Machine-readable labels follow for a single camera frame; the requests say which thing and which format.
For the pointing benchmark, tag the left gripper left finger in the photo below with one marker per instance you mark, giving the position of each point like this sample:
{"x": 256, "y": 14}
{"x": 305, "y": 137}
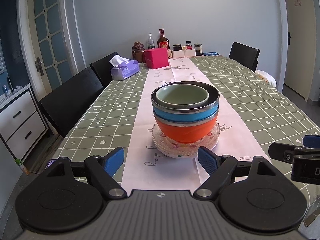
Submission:
{"x": 99, "y": 172}

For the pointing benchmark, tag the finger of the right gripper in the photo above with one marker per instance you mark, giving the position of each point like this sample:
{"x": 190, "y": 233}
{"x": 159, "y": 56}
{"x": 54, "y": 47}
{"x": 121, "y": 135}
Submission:
{"x": 311, "y": 141}
{"x": 281, "y": 152}

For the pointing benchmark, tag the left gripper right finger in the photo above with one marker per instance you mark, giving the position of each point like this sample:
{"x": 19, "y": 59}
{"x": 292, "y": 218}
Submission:
{"x": 222, "y": 171}

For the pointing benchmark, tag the large glass plate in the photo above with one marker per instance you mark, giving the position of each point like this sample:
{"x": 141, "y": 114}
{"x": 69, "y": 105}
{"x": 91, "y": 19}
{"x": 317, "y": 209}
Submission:
{"x": 177, "y": 154}

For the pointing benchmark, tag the orange steel bowl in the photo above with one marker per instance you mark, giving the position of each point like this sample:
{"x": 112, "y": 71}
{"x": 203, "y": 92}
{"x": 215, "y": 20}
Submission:
{"x": 186, "y": 132}

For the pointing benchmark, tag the blue steel bowl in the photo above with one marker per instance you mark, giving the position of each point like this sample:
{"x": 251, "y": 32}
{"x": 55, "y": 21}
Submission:
{"x": 188, "y": 114}

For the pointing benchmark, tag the green ceramic bowl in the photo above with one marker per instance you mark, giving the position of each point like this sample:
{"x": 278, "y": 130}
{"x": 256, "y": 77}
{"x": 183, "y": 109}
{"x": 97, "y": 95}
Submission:
{"x": 182, "y": 95}

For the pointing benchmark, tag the near black chair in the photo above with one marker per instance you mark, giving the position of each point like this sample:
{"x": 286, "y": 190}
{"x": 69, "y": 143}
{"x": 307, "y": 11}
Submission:
{"x": 65, "y": 105}

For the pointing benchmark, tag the black chair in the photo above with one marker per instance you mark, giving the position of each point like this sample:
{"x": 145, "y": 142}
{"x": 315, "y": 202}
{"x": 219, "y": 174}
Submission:
{"x": 102, "y": 69}
{"x": 65, "y": 105}
{"x": 245, "y": 55}

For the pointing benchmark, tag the white drawer cabinet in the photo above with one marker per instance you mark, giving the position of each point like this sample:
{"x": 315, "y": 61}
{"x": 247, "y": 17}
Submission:
{"x": 22, "y": 124}

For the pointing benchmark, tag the right side black chair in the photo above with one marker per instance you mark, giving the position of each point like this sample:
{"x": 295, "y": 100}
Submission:
{"x": 245, "y": 55}

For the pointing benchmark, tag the far black chair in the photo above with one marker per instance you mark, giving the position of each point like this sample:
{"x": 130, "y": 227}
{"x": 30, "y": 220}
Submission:
{"x": 102, "y": 69}

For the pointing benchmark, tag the purple tissue pack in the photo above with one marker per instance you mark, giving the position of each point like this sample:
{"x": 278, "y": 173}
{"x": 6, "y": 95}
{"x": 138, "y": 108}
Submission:
{"x": 123, "y": 68}

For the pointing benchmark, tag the cream door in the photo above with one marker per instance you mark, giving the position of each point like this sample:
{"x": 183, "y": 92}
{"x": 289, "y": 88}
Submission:
{"x": 301, "y": 53}

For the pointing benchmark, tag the blue packet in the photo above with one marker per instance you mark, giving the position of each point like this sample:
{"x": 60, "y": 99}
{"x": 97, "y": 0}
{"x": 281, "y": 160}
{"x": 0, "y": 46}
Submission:
{"x": 212, "y": 53}

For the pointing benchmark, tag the white box right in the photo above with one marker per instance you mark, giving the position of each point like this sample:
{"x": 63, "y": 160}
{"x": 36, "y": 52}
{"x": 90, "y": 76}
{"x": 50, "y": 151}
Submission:
{"x": 190, "y": 53}

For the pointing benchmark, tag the white box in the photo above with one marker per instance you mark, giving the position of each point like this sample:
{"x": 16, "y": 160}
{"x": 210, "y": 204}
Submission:
{"x": 190, "y": 53}
{"x": 178, "y": 54}

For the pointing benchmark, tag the white box left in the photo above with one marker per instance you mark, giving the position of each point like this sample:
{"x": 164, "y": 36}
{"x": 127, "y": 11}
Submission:
{"x": 178, "y": 54}

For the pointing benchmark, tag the dark filled glass jar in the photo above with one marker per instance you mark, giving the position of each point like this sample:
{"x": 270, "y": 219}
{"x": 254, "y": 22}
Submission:
{"x": 198, "y": 49}

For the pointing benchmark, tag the pink cube box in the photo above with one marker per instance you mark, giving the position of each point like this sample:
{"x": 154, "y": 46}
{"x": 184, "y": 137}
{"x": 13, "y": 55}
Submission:
{"x": 156, "y": 58}

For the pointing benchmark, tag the brown ceramic jar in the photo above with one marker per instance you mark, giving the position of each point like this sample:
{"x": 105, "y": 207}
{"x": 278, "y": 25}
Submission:
{"x": 138, "y": 52}

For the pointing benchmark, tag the red label small jar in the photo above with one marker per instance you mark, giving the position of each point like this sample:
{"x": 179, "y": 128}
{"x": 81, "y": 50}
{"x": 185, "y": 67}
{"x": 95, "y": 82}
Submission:
{"x": 188, "y": 45}

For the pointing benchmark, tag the clear plastic bottle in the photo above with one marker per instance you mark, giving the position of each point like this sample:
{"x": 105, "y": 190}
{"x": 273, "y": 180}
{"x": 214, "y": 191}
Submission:
{"x": 150, "y": 42}

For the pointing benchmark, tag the amber liquor bottle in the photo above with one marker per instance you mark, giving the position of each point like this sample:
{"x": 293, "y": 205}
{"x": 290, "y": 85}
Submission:
{"x": 163, "y": 42}

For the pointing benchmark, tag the white glass panel door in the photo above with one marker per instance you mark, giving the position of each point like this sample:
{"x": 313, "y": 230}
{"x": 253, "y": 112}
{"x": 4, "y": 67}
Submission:
{"x": 50, "y": 43}

